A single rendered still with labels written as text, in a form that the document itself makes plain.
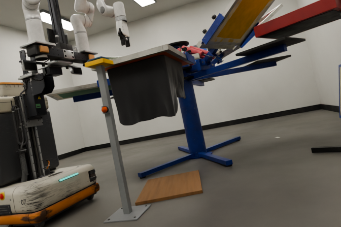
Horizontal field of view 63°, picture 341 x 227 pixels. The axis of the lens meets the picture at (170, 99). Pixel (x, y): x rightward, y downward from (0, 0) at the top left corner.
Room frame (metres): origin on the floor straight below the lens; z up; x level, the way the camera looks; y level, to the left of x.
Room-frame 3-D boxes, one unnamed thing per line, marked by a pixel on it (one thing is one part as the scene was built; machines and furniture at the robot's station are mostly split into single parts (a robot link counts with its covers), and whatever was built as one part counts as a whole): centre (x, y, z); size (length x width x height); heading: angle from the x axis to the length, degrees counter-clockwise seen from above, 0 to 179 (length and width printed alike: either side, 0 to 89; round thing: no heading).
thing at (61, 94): (3.02, 0.69, 1.05); 1.08 x 0.61 x 0.23; 103
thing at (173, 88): (2.11, -0.07, 0.74); 0.46 x 0.04 x 0.42; 163
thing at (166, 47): (2.22, 0.11, 0.97); 0.79 x 0.58 x 0.04; 163
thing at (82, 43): (2.14, 0.60, 1.21); 0.16 x 0.13 x 0.15; 68
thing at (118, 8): (1.89, 0.25, 1.31); 0.15 x 0.10 x 0.11; 53
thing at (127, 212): (1.71, 0.39, 0.48); 0.22 x 0.22 x 0.96; 73
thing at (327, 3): (2.20, -1.16, 1.06); 0.61 x 0.46 x 0.12; 43
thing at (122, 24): (1.86, 0.22, 1.18); 0.10 x 0.08 x 0.11; 163
